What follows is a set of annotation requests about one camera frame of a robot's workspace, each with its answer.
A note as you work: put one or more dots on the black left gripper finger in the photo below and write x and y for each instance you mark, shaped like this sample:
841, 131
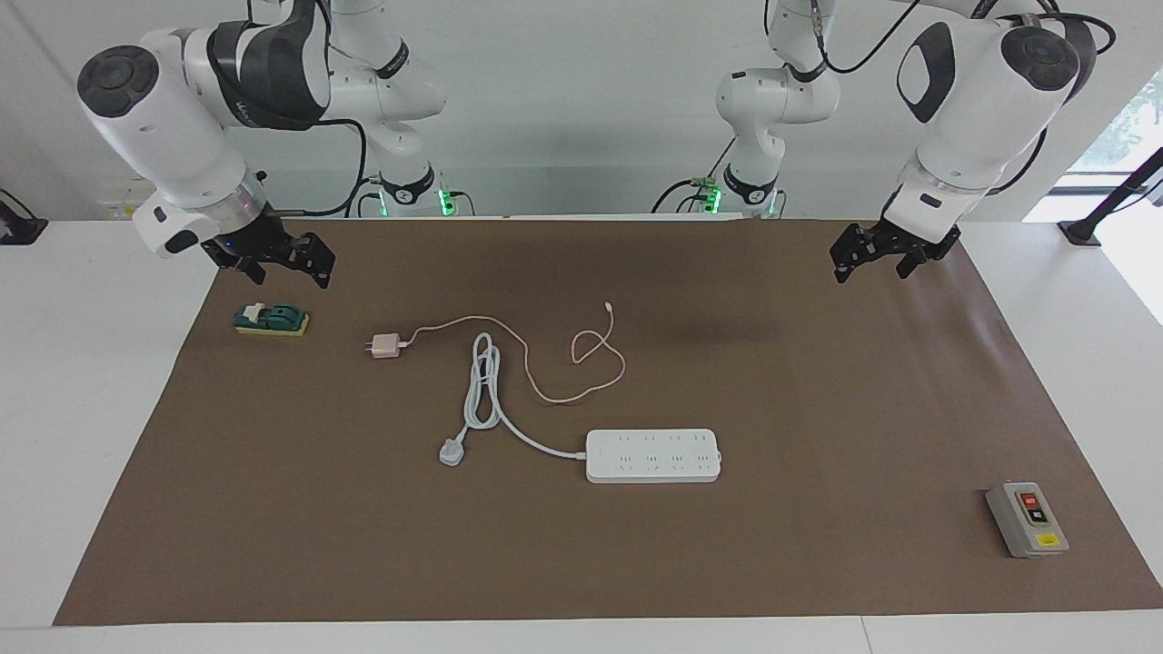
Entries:
911, 266
852, 247

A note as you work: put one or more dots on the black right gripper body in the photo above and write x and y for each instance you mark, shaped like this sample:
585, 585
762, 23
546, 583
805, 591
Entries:
250, 238

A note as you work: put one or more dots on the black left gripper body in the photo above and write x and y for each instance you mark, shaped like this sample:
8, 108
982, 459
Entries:
909, 247

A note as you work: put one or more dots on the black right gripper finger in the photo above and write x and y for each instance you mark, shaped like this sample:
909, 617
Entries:
250, 269
313, 256

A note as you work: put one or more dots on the pink charger adapter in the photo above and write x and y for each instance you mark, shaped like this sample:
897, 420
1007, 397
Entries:
386, 346

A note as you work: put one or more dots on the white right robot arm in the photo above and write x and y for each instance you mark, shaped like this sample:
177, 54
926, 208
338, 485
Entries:
164, 136

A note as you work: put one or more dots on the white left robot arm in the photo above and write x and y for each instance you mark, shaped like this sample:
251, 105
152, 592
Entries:
972, 118

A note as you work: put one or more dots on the white power strip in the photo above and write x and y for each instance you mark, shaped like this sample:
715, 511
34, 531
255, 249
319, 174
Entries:
654, 456

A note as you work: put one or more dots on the black angled stand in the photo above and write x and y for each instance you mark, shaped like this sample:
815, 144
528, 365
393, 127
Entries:
1086, 232

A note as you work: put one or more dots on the black desk clamp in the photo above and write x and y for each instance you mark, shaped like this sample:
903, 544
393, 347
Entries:
18, 227

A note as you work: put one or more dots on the bright window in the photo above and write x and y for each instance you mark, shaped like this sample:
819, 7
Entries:
1136, 127

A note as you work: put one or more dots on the brown table mat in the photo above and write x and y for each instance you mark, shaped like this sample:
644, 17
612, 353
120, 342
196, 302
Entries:
727, 563

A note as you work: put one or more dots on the green knife switch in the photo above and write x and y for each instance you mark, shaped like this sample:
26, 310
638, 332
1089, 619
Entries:
273, 321

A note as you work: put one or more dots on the white wall outlet box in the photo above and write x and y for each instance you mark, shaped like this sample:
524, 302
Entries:
123, 209

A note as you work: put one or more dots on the grey on-off switch box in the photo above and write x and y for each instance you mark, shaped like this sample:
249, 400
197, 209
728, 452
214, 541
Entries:
1027, 520

